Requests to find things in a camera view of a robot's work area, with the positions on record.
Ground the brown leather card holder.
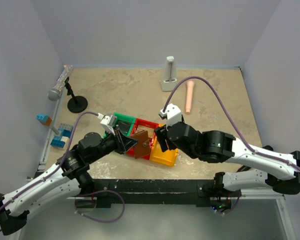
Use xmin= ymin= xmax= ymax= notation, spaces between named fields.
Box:
xmin=131 ymin=130 xmax=151 ymax=159

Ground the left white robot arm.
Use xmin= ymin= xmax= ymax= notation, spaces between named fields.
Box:
xmin=0 ymin=130 xmax=138 ymax=236

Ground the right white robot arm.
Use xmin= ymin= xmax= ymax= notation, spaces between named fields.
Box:
xmin=154 ymin=122 xmax=300 ymax=195

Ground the yellow plastic bin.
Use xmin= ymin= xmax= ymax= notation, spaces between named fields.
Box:
xmin=149 ymin=134 xmax=179 ymax=167

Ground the black item in green bin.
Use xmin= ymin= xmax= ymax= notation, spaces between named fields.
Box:
xmin=117 ymin=120 xmax=132 ymax=135

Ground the green plastic bin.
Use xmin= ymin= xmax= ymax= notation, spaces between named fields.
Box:
xmin=100 ymin=112 xmax=136 ymax=138

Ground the blue toy brick stack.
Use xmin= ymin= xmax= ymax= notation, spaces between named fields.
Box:
xmin=50 ymin=123 xmax=74 ymax=149

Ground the black microphone stand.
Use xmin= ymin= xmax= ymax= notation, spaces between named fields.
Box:
xmin=65 ymin=77 xmax=88 ymax=114

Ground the white metronome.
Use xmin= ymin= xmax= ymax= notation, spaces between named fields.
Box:
xmin=160 ymin=56 xmax=178 ymax=92

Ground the blue orange toy block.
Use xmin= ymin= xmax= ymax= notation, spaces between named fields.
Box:
xmin=36 ymin=114 xmax=52 ymax=127

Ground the pink toy microphone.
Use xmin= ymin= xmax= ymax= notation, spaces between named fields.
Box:
xmin=185 ymin=80 xmax=195 ymax=114

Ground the silver glitter microphone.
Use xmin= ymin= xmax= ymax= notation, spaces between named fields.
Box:
xmin=47 ymin=65 xmax=74 ymax=102

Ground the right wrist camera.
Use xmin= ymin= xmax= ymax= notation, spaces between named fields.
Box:
xmin=158 ymin=103 xmax=184 ymax=130

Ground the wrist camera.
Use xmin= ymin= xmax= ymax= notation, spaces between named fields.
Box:
xmin=100 ymin=114 xmax=117 ymax=135
xmin=158 ymin=103 xmax=184 ymax=130

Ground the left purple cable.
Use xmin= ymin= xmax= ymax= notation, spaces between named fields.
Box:
xmin=0 ymin=111 xmax=105 ymax=232

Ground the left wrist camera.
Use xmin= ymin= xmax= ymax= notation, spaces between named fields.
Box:
xmin=100 ymin=114 xmax=117 ymax=135

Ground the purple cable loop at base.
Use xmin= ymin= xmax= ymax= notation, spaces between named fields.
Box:
xmin=74 ymin=188 xmax=126 ymax=222

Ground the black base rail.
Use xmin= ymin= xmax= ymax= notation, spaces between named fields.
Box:
xmin=64 ymin=178 xmax=241 ymax=208

